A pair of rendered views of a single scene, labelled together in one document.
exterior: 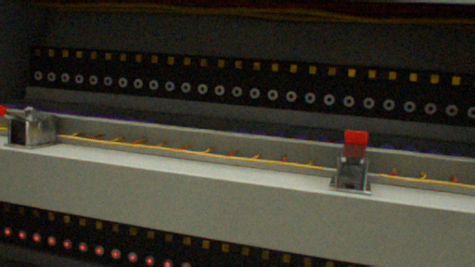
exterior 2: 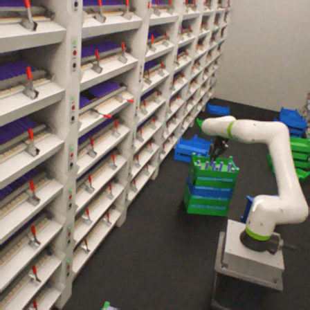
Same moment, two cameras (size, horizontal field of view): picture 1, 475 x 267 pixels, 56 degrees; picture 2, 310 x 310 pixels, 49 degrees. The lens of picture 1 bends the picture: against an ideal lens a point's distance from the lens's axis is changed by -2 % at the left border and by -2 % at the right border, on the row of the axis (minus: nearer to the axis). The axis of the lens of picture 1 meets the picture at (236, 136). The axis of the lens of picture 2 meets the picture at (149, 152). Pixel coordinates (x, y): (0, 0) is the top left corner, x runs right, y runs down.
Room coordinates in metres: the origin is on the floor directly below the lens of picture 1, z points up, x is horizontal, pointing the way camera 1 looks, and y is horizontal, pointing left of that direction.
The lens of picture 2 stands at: (0.09, 1.58, 1.47)
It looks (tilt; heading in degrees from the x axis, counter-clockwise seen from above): 26 degrees down; 271
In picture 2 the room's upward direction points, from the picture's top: 8 degrees clockwise
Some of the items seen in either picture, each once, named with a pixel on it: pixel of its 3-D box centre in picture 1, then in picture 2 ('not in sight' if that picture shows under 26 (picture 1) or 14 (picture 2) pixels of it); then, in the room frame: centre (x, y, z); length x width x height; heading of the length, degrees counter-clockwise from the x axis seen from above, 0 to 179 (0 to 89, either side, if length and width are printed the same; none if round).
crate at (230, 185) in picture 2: not in sight; (211, 175); (-0.34, -0.62, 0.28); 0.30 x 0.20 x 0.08; 7
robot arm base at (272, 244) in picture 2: not in sight; (267, 240); (-0.52, 0.21, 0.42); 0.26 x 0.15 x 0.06; 164
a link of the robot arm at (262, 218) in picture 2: not in sight; (265, 216); (-0.48, 0.19, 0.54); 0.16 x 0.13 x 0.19; 20
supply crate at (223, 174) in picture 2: not in sight; (214, 165); (-0.34, -0.62, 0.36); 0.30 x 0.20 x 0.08; 7
